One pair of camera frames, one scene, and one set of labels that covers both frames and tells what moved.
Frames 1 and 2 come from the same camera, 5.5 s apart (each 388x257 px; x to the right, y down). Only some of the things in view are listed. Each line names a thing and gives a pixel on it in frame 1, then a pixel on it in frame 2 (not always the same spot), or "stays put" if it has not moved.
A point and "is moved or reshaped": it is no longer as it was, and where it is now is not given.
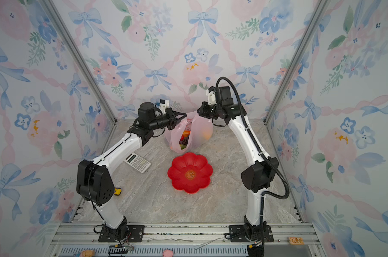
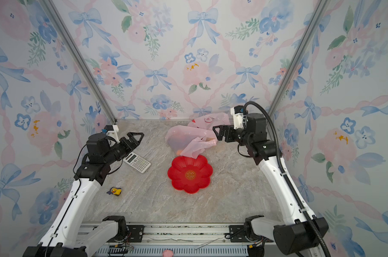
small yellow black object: x=117 y=191 stays put
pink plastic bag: x=202 y=130 is moved or reshaped
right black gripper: x=204 y=107 → x=230 y=130
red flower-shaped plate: x=190 y=172 stays put
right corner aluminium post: x=319 y=11 stays put
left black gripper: x=171 y=116 → x=130 y=148
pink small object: x=168 y=253 stays put
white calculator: x=137 y=162 stays put
